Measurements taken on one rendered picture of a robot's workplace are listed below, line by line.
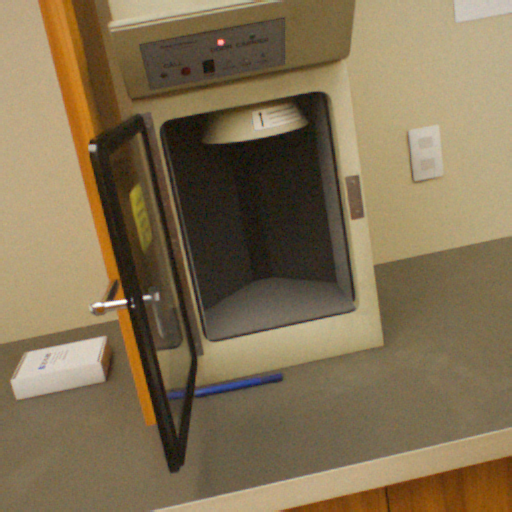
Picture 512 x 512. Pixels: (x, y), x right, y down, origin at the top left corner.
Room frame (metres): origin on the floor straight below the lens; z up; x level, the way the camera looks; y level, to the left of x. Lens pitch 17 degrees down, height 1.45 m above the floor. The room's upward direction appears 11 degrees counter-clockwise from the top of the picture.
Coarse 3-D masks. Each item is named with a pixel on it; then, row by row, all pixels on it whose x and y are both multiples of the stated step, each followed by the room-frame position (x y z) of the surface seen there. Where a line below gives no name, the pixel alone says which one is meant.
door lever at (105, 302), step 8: (112, 280) 0.80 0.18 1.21; (104, 288) 0.77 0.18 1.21; (112, 288) 0.77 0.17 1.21; (104, 296) 0.74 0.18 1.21; (112, 296) 0.76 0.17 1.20; (96, 304) 0.72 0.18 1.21; (104, 304) 0.72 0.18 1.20; (112, 304) 0.72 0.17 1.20; (120, 304) 0.72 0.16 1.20; (96, 312) 0.72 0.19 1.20; (104, 312) 0.72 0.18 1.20
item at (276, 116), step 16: (288, 96) 1.08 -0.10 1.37; (208, 112) 1.11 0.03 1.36; (224, 112) 1.06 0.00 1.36; (240, 112) 1.04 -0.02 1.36; (256, 112) 1.04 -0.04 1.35; (272, 112) 1.04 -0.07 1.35; (288, 112) 1.06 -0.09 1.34; (208, 128) 1.08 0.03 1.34; (224, 128) 1.05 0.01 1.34; (240, 128) 1.04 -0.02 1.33; (256, 128) 1.03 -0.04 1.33; (272, 128) 1.03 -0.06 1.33; (288, 128) 1.04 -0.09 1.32
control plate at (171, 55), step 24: (264, 24) 0.92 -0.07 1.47; (144, 48) 0.92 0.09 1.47; (168, 48) 0.92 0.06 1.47; (192, 48) 0.93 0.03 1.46; (216, 48) 0.94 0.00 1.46; (240, 48) 0.95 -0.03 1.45; (264, 48) 0.95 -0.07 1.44; (168, 72) 0.95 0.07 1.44; (192, 72) 0.96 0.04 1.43; (216, 72) 0.97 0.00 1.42; (240, 72) 0.98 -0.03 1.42
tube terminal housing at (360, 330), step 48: (144, 0) 1.00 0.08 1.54; (192, 0) 1.01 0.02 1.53; (192, 96) 1.01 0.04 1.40; (240, 96) 1.01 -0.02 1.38; (336, 96) 1.02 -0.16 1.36; (336, 144) 1.05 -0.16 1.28; (192, 288) 1.00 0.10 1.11; (240, 336) 1.01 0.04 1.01; (288, 336) 1.01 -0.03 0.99; (336, 336) 1.02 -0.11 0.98
